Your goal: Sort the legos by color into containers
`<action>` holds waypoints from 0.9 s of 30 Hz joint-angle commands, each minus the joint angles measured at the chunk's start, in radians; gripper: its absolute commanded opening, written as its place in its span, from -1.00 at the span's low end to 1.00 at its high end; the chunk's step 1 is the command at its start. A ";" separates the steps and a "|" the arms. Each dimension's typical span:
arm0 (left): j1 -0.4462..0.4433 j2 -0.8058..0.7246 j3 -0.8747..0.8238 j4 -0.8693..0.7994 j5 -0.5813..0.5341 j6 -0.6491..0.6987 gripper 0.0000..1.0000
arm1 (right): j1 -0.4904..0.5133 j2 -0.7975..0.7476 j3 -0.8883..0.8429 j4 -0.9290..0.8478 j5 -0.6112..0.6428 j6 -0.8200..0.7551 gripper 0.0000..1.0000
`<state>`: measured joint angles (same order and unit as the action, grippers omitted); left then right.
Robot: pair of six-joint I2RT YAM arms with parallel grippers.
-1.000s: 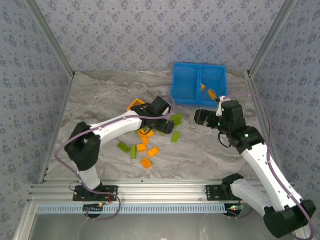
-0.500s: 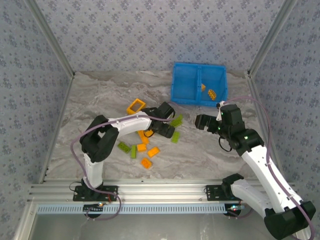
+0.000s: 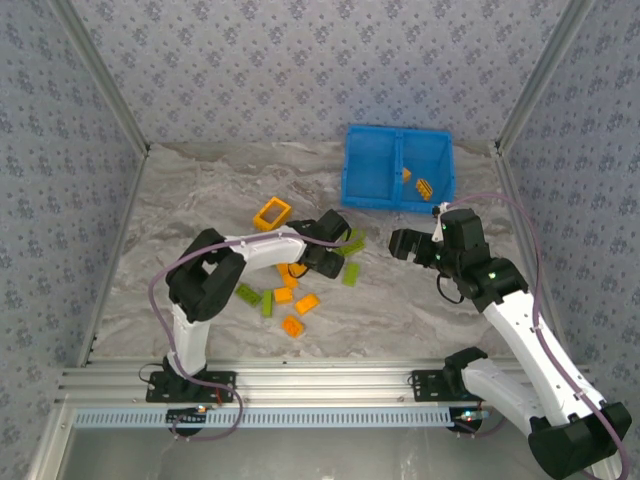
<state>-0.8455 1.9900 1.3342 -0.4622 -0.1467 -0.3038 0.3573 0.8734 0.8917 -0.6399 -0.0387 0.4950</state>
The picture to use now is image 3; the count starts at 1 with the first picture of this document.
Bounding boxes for orange hollow frame lego brick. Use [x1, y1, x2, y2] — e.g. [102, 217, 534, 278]
[252, 196, 293, 232]

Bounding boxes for small black controller board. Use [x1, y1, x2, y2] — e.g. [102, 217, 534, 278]
[452, 407, 490, 435]
[166, 405, 209, 428]

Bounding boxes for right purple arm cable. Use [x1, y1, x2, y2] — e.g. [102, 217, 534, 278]
[439, 192, 632, 479]

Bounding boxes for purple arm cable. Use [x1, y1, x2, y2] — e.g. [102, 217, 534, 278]
[439, 192, 632, 479]
[148, 227, 354, 442]

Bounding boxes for wide aluminium base rail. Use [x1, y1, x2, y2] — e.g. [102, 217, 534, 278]
[54, 357, 591, 405]

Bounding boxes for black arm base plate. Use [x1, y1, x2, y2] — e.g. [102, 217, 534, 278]
[410, 368, 481, 403]
[145, 369, 238, 404]

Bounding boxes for slotted grey cable duct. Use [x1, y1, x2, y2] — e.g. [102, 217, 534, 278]
[73, 405, 464, 430]

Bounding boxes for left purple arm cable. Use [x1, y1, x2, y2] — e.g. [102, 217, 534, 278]
[148, 227, 354, 442]

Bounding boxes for aluminium corner post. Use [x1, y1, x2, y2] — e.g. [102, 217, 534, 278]
[49, 0, 151, 156]
[493, 0, 595, 156]

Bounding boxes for aluminium side rail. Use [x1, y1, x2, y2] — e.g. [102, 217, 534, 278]
[77, 144, 151, 369]

